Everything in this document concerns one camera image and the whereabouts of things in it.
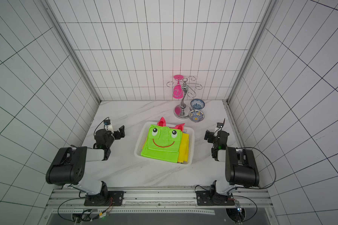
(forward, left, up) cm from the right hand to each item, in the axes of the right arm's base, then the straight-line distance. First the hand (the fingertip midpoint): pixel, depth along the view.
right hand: (210, 129), depth 95 cm
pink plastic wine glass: (+23, +23, +14) cm, 36 cm away
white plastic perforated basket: (-13, +45, +4) cm, 47 cm away
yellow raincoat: (-17, +18, +2) cm, 25 cm away
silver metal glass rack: (+18, +19, -4) cm, 27 cm away
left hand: (-4, +64, +2) cm, 65 cm away
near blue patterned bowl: (+14, +8, -3) cm, 17 cm away
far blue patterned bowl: (+26, +6, -3) cm, 27 cm away
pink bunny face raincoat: (-1, +33, +6) cm, 33 cm away
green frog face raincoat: (-14, +32, +3) cm, 35 cm away
